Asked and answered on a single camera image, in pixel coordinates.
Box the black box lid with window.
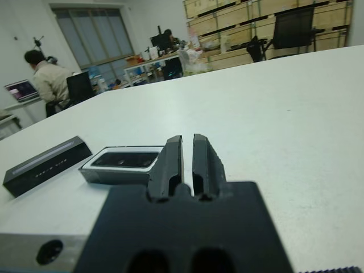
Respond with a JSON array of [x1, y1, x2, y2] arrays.
[[2, 135, 93, 198]]

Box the black box with white insert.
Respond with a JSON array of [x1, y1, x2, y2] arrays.
[[78, 145, 166, 186]]

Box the black computer tower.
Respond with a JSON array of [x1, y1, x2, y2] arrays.
[[163, 58, 183, 81]]

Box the black tripod stand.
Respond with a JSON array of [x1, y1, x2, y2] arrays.
[[32, 35, 46, 54]]

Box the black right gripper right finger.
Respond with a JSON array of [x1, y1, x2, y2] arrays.
[[192, 133, 228, 200]]

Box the black trash bin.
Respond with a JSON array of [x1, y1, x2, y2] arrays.
[[246, 36, 268, 63]]

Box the black office chair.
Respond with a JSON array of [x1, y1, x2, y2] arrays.
[[45, 71, 95, 117]]

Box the person in dark clothes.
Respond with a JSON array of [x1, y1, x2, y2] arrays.
[[163, 28, 175, 49]]

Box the grey cabinet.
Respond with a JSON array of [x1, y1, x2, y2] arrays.
[[0, 113, 22, 140]]

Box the large window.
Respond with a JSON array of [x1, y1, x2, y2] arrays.
[[50, 7, 135, 69]]

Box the large crinkled plastic bag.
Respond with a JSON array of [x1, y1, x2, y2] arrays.
[[178, 47, 212, 77]]

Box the person in beige jacket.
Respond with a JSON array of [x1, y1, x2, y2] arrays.
[[24, 49, 73, 117]]

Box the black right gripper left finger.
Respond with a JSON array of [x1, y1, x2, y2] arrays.
[[147, 135, 191, 200]]

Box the open laptop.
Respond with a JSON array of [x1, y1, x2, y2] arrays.
[[3, 79, 41, 104]]

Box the black computer monitor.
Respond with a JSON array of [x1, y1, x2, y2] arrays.
[[150, 34, 172, 52]]

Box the slim black camera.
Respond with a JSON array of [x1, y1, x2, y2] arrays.
[[90, 151, 160, 169]]

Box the white desk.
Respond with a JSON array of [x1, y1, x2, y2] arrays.
[[123, 53, 183, 86]]

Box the wooden crates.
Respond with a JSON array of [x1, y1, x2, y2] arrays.
[[183, 0, 354, 69]]

